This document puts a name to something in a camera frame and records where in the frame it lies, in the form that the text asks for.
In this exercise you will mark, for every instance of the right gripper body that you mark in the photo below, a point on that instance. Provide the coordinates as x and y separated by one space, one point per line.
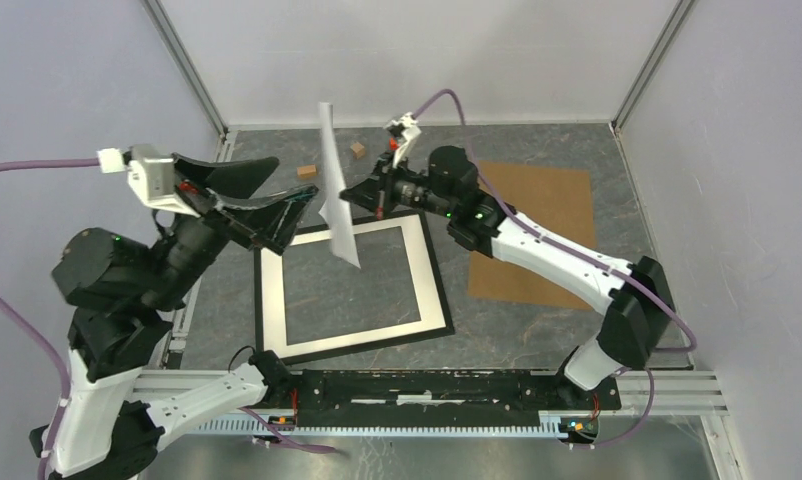
401 187

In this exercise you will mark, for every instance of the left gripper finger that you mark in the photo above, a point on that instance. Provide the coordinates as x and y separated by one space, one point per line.
273 220
239 179

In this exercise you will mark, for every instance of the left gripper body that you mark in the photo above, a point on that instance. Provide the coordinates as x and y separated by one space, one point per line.
209 206

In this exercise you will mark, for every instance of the book photo print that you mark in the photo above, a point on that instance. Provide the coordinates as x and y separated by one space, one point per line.
335 212

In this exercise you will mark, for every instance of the black picture frame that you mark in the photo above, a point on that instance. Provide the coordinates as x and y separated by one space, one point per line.
430 299

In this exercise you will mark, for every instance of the white mat board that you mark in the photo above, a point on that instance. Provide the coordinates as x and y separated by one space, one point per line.
311 306

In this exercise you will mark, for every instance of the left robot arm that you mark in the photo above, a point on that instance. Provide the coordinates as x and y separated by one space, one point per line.
120 290

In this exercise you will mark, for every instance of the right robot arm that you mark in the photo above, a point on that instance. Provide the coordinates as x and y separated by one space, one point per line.
633 298

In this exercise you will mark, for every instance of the light wooden cube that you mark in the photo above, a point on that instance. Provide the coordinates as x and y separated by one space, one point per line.
358 150

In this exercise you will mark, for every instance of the brown wooden block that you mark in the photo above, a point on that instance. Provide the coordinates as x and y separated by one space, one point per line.
307 172

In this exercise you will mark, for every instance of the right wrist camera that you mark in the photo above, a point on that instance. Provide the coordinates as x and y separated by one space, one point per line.
405 129

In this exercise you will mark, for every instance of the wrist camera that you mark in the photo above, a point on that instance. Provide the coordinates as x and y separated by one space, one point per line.
150 174
405 129

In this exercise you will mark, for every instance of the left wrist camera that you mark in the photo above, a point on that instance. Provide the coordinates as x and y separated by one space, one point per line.
150 174

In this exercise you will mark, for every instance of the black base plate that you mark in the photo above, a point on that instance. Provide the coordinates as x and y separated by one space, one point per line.
434 398

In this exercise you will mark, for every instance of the aluminium rail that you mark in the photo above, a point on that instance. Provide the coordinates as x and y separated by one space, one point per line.
664 393

